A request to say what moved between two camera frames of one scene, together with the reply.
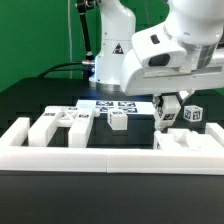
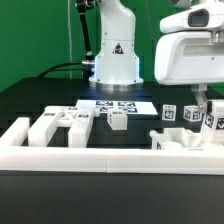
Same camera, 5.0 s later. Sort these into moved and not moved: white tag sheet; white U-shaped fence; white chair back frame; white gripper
Moved: white gripper
Not moved: white chair back frame; white tag sheet; white U-shaped fence
